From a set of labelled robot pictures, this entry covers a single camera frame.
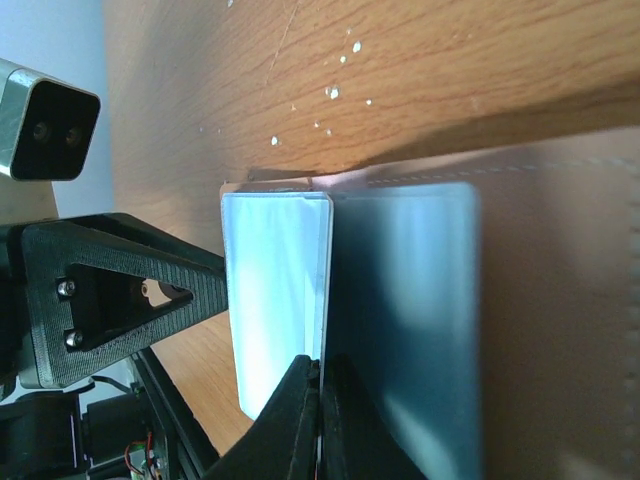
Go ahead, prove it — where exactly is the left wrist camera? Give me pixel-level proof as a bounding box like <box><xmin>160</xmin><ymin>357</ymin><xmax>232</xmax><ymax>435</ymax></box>
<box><xmin>0</xmin><ymin>59</ymin><xmax>101</xmax><ymax>181</ymax></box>

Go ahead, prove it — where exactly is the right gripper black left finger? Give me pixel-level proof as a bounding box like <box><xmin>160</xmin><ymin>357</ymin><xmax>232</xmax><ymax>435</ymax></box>
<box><xmin>203</xmin><ymin>355</ymin><xmax>320</xmax><ymax>479</ymax></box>

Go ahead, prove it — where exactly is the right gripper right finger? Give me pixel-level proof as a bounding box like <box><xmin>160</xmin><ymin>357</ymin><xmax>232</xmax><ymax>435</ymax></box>
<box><xmin>319</xmin><ymin>354</ymin><xmax>425</xmax><ymax>479</ymax></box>

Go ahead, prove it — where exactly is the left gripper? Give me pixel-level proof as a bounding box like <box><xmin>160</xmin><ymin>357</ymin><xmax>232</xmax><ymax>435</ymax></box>
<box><xmin>1</xmin><ymin>213</ymin><xmax>228</xmax><ymax>390</ymax></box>

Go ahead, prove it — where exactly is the black aluminium frame rail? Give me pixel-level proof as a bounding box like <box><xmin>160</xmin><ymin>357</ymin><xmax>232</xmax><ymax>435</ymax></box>
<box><xmin>130</xmin><ymin>348</ymin><xmax>220</xmax><ymax>479</ymax></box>

